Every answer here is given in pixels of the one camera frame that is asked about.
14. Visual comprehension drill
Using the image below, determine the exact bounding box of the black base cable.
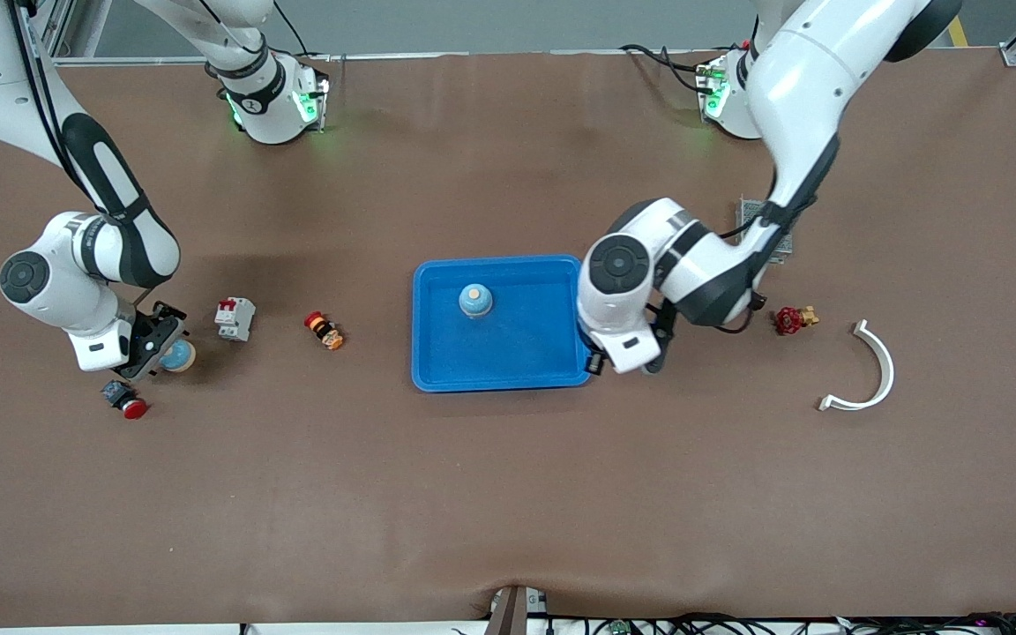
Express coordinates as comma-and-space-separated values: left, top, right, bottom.
621, 42, 713, 93
274, 0, 332, 63

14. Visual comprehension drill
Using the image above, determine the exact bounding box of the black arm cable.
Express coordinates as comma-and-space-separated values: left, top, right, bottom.
718, 172, 826, 334
7, 0, 156, 310

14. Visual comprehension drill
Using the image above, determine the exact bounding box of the black left base cable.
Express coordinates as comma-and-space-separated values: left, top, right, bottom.
621, 42, 713, 93

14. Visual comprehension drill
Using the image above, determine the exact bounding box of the black cable bundle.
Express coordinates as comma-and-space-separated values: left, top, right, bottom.
552, 611, 1016, 635

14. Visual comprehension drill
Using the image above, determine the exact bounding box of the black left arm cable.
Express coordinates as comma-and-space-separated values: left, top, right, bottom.
718, 172, 826, 334

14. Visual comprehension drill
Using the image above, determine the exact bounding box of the metal mesh power supply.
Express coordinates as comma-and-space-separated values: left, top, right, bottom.
736, 197, 796, 258

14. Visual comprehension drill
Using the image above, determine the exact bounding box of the red mushroom push button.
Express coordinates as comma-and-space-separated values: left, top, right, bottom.
101, 379, 150, 421

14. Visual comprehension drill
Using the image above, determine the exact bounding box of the black right base cable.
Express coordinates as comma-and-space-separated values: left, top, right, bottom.
274, 0, 332, 63

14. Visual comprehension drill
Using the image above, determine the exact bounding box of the white circuit breaker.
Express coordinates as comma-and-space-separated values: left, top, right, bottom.
213, 296, 257, 342

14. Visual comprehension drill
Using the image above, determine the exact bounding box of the blue plastic tray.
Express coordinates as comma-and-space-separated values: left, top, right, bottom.
411, 255, 594, 393

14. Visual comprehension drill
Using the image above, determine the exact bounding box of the red handle brass valve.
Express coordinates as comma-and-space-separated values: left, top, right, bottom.
774, 305, 821, 336

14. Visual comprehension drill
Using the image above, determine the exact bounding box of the orange black emergency switch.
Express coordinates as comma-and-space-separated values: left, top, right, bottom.
303, 310, 346, 351

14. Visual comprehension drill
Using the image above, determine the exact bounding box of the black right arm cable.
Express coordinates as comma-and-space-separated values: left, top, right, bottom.
7, 0, 156, 310

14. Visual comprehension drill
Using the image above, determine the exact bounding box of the brown table mat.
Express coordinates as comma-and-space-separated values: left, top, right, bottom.
0, 49, 1016, 629

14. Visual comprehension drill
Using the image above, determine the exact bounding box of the white curved plastic bracket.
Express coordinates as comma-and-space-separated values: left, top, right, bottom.
818, 319, 896, 413

